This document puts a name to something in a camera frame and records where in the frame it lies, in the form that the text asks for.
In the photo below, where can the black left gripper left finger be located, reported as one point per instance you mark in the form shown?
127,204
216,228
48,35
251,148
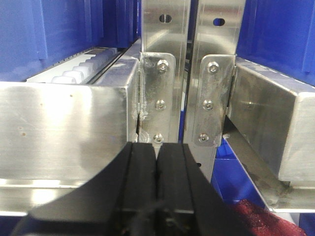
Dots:
119,201

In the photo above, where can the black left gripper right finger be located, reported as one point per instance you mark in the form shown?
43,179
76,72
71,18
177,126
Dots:
190,204

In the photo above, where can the blue bin upper shelf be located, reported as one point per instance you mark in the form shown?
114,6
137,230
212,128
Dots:
35,34

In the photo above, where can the blue bin with red contents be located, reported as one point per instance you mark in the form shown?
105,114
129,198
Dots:
230,179

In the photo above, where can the red mesh material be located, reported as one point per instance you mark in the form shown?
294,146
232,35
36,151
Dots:
261,222

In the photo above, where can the white roller conveyor track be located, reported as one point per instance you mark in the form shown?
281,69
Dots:
86,70

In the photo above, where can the blue bin upper right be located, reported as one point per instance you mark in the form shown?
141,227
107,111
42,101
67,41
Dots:
280,34

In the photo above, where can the steel left shelf rail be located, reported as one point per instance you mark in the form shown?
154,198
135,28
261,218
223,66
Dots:
55,137

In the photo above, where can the steel shelf rail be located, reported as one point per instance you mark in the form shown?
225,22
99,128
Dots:
55,137
271,130

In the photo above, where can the steel right shelf rail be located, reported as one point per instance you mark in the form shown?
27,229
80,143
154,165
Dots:
271,130

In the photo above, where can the left steel bracket plate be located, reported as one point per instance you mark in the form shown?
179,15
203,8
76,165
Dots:
157,76

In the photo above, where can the steel bracket plate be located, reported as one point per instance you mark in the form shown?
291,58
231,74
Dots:
157,76
215,78

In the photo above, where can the right steel bracket plate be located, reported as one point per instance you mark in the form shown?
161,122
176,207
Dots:
215,78

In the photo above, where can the right steel shelf post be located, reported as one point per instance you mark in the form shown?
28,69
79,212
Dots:
216,32

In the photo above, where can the perforated steel shelf post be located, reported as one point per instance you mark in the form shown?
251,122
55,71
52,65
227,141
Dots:
164,29

